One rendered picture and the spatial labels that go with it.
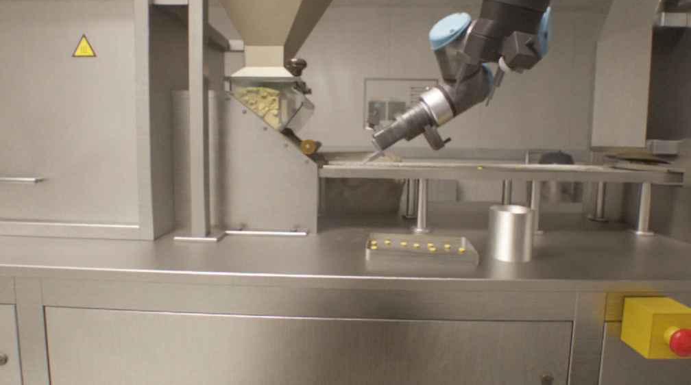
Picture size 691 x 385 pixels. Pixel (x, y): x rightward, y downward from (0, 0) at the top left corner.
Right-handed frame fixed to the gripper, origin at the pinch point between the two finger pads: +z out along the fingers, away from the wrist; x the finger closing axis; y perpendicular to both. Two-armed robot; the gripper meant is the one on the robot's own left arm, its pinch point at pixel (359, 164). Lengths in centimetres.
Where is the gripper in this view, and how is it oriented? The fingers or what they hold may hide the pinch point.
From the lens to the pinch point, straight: 87.4
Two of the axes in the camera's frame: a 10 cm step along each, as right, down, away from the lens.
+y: -5.2, -8.5, -0.6
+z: -8.6, 5.1, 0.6
